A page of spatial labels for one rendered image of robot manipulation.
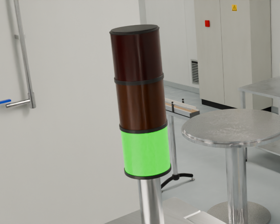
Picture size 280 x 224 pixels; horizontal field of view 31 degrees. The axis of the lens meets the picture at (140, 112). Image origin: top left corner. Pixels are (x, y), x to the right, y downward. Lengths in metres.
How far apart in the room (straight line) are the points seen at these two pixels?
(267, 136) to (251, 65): 3.27
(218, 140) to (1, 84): 2.59
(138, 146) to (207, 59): 7.66
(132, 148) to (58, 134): 1.57
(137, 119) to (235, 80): 7.27
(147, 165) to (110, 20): 1.63
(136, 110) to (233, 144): 3.70
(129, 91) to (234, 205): 4.36
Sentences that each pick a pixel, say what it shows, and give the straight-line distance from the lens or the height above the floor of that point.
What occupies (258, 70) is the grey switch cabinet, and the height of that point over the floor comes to 0.71.
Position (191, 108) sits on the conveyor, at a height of 0.93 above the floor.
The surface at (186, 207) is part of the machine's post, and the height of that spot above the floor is 2.10.
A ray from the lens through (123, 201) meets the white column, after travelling 2.34.
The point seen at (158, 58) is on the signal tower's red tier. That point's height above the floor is 2.32.
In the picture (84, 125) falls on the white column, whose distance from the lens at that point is 2.13.
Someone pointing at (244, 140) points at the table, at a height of 0.93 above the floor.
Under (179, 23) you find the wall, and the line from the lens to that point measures 9.27.
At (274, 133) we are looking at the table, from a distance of 4.37.
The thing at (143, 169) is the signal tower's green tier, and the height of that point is 2.21.
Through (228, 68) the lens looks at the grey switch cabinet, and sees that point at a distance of 7.82.
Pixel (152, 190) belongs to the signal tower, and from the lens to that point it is 0.55.
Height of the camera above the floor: 2.42
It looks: 17 degrees down
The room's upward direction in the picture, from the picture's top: 6 degrees counter-clockwise
